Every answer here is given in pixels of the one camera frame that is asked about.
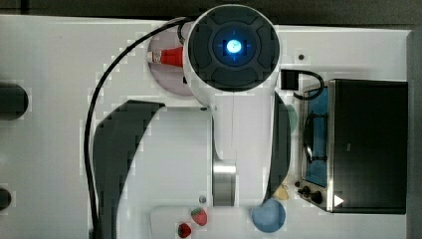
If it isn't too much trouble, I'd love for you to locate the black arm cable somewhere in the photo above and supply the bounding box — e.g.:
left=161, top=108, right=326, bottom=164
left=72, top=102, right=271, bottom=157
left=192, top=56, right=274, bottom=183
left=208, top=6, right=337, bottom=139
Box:
left=83, top=16, right=193, bottom=239

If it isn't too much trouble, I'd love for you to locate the small red strawberry toy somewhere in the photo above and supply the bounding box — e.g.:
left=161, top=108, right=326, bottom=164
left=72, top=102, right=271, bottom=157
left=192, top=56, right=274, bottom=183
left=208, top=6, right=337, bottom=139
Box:
left=177, top=223, right=192, bottom=238

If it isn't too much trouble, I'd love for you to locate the large red strawberry toy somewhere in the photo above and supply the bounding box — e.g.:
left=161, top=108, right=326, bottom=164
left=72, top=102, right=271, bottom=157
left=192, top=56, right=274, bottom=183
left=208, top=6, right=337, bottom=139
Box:
left=191, top=208, right=208, bottom=226

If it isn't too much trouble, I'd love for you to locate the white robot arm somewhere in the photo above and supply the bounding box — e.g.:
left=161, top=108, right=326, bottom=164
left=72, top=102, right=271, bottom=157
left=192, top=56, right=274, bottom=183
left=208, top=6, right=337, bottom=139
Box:
left=93, top=4, right=291, bottom=239

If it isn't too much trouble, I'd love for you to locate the yellow banana peel toy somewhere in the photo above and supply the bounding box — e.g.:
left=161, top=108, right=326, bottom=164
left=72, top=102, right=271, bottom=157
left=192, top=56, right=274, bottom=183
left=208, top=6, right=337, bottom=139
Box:
left=273, top=183, right=290, bottom=200

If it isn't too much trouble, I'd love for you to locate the grey round plate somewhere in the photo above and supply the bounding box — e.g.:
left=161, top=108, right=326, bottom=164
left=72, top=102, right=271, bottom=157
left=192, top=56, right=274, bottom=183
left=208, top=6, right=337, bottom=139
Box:
left=148, top=27, right=192, bottom=97

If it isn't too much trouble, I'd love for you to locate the black power adapter cable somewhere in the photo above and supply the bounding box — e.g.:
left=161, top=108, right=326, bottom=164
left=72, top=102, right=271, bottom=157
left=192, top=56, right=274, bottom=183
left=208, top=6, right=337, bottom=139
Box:
left=280, top=69, right=326, bottom=102

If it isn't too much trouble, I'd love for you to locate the black toaster oven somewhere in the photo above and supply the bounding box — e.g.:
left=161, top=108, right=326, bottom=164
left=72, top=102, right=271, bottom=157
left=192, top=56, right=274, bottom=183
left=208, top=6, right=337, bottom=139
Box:
left=298, top=79, right=408, bottom=214

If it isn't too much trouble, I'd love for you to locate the red ketchup bottle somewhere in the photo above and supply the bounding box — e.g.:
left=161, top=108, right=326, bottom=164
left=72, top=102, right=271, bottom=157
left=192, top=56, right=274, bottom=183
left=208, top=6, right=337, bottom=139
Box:
left=146, top=47, right=183, bottom=68

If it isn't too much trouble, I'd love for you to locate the blue bowl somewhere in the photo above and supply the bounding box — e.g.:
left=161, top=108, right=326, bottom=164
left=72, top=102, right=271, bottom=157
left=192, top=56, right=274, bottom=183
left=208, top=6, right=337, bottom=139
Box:
left=251, top=198, right=286, bottom=233

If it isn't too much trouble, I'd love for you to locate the black utensil holder cup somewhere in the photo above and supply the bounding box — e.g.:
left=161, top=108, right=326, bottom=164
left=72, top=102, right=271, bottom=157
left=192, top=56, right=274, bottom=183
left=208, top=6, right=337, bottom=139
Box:
left=0, top=83, right=29, bottom=120

